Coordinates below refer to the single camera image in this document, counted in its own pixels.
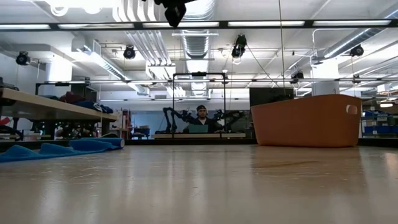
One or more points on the black monitor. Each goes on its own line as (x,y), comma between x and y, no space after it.
(270,96)

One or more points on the teal laptop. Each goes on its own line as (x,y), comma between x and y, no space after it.
(198,128)

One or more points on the person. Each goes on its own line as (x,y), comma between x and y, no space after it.
(202,116)

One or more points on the distant black rig frame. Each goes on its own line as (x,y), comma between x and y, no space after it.
(199,74)

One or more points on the silver ventilation duct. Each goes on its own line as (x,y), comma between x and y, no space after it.
(196,46)

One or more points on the black device on side table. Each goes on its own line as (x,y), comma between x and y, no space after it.
(7,85)

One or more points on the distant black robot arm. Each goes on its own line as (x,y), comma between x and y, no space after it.
(231,116)
(172,115)

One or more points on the distant wooden table top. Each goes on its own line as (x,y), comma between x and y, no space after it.
(174,136)

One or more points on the blue storage bins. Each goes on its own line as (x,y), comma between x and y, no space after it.
(379,129)

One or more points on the wooden side table top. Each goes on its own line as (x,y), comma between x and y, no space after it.
(46,109)

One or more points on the orange plastic bin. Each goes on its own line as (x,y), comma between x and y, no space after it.
(304,124)

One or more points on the distant horizontal rig bar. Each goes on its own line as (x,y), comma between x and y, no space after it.
(264,80)

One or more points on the pile of clothes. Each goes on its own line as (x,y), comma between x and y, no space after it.
(77,99)

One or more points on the black aluminium table frame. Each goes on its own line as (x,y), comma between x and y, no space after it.
(186,142)

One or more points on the black ceiling-hung camera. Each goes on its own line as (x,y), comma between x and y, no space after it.
(238,46)
(297,76)
(129,52)
(356,50)
(23,58)

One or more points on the blue elastic bandage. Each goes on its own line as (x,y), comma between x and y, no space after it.
(77,146)

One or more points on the black horizontal rig bar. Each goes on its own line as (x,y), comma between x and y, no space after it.
(138,25)

